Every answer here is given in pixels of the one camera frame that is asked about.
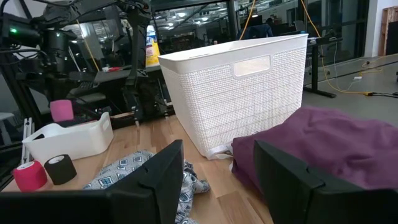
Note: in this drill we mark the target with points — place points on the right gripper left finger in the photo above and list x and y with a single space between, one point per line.
140 202

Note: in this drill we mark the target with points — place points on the small white plastic bin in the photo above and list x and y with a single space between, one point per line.
71 143

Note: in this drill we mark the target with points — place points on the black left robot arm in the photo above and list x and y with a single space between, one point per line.
59 43

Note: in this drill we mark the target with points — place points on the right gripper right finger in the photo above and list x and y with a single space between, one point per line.
311 202

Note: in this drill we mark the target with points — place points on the grey patterned hospital gown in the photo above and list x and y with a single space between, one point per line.
124 168

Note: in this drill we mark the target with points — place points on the red bandage roll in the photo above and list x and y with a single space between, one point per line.
29 177

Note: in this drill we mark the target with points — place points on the black bandage roll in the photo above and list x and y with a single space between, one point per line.
60 171

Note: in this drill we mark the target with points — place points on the disinfecting wipes canister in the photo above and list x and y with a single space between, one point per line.
152 49

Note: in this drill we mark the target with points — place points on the blue office chair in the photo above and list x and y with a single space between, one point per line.
256 31

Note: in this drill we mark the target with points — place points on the white woven plastic basket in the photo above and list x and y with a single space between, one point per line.
233 102

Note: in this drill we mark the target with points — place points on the purple garment with white ties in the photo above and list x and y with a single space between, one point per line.
326 146

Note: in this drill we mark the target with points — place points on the black standing desk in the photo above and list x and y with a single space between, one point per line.
314 62

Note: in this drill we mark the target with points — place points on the silver metal bar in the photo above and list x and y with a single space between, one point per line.
27 140

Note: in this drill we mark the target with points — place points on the pink bandage roll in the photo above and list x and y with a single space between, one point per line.
61 110

